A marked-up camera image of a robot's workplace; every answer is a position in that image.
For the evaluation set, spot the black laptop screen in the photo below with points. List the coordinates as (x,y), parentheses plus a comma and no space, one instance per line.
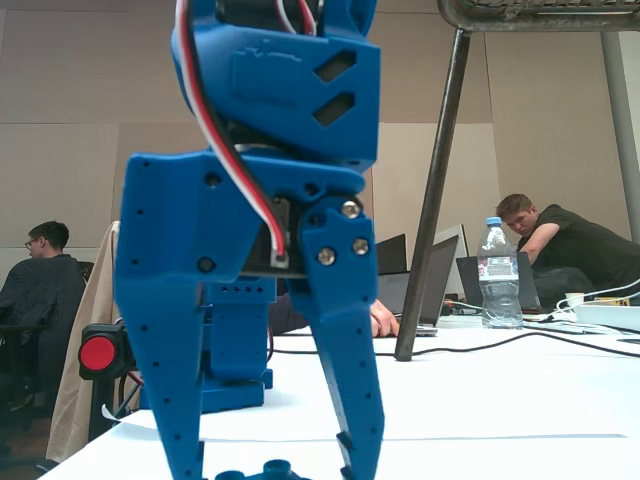
(392,255)

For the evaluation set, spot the grey open laptop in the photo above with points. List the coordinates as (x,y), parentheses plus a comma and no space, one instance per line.
(440,280)

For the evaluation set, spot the black clamp with red knob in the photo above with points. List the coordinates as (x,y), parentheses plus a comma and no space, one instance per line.
(100,351)

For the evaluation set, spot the black office chair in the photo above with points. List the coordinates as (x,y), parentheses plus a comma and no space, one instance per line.
(20,360)

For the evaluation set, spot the white paper cup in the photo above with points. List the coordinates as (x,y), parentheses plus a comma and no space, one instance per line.
(574,299)

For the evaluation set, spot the silver laptop lid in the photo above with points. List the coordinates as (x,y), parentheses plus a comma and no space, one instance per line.
(457,235)

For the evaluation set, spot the grey metal pole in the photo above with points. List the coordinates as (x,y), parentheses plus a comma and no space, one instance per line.
(620,125)

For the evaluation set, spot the beige coat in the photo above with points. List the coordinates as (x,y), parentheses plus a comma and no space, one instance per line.
(82,350)

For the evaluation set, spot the dark metal stand frame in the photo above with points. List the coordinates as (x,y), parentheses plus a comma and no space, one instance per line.
(442,150)

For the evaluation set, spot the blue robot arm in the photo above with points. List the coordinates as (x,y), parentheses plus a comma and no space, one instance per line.
(280,75)

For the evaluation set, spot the dark open laptop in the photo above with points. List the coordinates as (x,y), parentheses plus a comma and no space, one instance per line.
(470,280)

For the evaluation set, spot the man in dark hoodie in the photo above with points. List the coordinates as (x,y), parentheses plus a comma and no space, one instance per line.
(385,320)

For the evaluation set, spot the man in black jacket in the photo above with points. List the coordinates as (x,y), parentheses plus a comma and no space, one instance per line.
(42,285)

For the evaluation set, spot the white flat box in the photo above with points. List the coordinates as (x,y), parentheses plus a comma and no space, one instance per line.
(607,315)

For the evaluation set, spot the clear plastic water bottle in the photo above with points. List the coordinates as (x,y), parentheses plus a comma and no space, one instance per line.
(499,295)

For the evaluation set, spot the small blue block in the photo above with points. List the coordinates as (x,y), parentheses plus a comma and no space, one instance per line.
(277,470)

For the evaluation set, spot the man in black t-shirt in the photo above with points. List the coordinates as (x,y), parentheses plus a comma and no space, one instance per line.
(585,245)

